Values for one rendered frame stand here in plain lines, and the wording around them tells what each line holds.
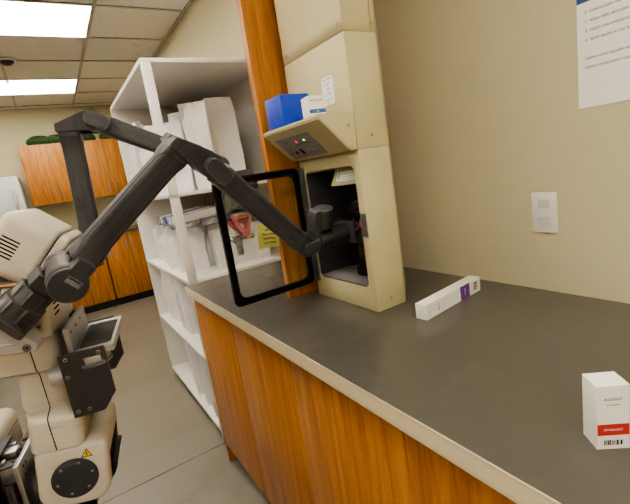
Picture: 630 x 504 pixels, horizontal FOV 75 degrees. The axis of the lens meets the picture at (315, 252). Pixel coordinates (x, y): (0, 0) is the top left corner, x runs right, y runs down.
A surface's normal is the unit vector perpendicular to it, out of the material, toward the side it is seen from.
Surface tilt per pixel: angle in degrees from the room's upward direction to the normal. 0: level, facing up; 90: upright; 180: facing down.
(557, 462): 0
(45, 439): 90
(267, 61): 90
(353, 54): 90
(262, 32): 90
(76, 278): 107
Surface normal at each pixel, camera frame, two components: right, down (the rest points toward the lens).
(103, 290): 0.54, 0.09
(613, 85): -0.83, 0.23
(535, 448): -0.15, -0.97
